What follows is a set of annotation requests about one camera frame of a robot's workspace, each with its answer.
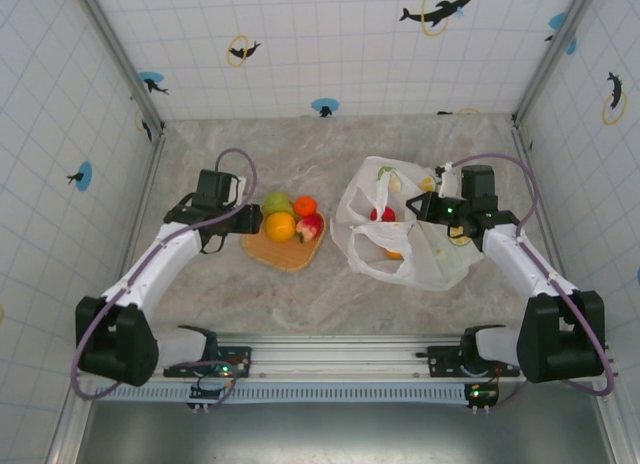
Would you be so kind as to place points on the large smooth orange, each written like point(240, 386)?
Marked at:
point(280, 226)

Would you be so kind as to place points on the yellow-green pear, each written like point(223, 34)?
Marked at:
point(276, 203)

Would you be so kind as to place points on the red round fruit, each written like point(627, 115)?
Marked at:
point(385, 214)

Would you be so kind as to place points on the orange round fruit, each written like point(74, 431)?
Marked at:
point(394, 254)

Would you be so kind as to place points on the translucent printed plastic bag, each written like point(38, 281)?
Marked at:
point(430, 269)

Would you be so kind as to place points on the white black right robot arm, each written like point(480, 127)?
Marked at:
point(520, 264)

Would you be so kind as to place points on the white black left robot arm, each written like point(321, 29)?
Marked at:
point(160, 259)

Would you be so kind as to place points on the woven bamboo tray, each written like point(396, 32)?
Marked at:
point(285, 256)

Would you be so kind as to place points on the wrinkled orange mandarin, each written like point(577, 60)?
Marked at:
point(305, 205)

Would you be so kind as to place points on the small black connector board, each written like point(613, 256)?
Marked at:
point(480, 395)
point(205, 391)

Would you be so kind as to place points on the aluminium side rail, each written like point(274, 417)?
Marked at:
point(554, 244)
point(145, 194)

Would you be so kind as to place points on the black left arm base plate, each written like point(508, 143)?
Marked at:
point(242, 356)

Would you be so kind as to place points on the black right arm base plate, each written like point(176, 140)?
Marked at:
point(440, 356)

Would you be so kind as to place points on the aluminium mounting rail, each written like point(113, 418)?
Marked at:
point(330, 356)

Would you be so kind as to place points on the aluminium frame post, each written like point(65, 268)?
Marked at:
point(555, 49)
point(120, 59)

